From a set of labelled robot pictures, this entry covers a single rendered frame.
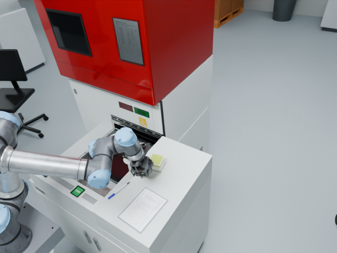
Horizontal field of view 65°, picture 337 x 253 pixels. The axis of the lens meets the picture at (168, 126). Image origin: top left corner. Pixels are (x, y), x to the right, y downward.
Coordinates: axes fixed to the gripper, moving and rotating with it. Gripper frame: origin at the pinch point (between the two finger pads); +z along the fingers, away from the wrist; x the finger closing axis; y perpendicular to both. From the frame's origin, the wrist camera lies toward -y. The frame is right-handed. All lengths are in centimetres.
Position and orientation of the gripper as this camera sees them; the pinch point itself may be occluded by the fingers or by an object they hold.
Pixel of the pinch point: (148, 171)
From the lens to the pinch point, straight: 131.4
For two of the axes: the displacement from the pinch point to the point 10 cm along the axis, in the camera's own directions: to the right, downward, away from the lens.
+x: 9.7, -0.4, -2.3
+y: -1.1, 8.0, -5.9
